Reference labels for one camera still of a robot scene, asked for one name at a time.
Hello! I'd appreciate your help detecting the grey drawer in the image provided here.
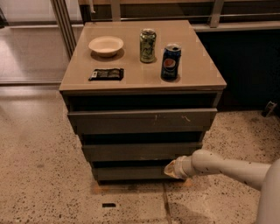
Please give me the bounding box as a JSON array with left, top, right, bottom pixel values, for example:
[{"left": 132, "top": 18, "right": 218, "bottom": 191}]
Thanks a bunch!
[
  {"left": 82, "top": 142, "right": 202, "bottom": 162},
  {"left": 68, "top": 108, "right": 217, "bottom": 135},
  {"left": 93, "top": 166, "right": 169, "bottom": 181}
]

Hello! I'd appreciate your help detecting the small grey floor bracket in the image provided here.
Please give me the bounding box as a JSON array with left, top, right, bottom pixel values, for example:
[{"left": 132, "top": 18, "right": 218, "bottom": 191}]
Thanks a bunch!
[{"left": 262, "top": 101, "right": 277, "bottom": 117}]

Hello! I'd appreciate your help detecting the grey bottom drawer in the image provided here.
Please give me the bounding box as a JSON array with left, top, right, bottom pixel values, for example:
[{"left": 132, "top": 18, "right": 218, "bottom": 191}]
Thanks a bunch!
[{"left": 93, "top": 166, "right": 169, "bottom": 181}]

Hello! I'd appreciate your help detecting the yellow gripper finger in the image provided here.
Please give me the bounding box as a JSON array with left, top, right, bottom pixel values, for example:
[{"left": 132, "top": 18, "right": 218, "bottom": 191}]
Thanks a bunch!
[{"left": 164, "top": 160, "right": 179, "bottom": 179}]

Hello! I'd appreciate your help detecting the metal railing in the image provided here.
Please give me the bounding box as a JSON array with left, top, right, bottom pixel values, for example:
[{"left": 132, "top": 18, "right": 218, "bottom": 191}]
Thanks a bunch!
[{"left": 76, "top": 0, "right": 280, "bottom": 27}]

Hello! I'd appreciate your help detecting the grey drawer cabinet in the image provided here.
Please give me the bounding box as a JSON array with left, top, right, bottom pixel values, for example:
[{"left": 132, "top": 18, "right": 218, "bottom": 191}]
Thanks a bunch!
[{"left": 59, "top": 20, "right": 226, "bottom": 170}]

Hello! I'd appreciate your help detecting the metal frame post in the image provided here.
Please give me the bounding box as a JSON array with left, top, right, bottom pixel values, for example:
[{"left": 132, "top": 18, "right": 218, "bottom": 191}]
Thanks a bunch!
[{"left": 50, "top": 0, "right": 76, "bottom": 60}]

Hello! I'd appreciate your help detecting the grey top drawer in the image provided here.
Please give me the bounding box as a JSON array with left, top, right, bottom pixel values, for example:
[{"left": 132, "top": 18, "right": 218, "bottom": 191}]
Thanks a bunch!
[{"left": 68, "top": 108, "right": 217, "bottom": 135}]

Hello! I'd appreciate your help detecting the white bowl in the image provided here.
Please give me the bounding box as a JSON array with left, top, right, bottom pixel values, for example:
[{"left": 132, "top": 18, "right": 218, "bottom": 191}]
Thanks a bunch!
[{"left": 88, "top": 36, "right": 123, "bottom": 57}]

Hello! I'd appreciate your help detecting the grey middle drawer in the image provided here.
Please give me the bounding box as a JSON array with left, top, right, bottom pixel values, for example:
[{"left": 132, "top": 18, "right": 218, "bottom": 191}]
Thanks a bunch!
[{"left": 82, "top": 142, "right": 202, "bottom": 162}]

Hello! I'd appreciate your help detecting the black snack packet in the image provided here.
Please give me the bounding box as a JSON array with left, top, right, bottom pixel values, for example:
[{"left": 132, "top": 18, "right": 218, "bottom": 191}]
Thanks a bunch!
[{"left": 88, "top": 68, "right": 124, "bottom": 81}]

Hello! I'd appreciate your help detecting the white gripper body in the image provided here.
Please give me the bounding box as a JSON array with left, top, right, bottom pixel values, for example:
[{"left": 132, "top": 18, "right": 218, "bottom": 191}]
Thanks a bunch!
[{"left": 174, "top": 156, "right": 195, "bottom": 179}]

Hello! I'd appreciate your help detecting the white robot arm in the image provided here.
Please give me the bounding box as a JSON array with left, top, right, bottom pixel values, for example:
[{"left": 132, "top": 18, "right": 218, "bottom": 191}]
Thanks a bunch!
[{"left": 164, "top": 150, "right": 280, "bottom": 224}]

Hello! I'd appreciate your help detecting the blue pepsi can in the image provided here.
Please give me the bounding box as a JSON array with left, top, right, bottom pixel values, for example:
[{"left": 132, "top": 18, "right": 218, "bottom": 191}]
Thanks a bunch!
[{"left": 161, "top": 44, "right": 181, "bottom": 81}]

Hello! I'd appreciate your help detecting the green soda can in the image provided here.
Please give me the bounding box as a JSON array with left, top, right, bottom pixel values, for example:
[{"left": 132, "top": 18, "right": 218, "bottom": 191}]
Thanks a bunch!
[{"left": 140, "top": 28, "right": 157, "bottom": 63}]

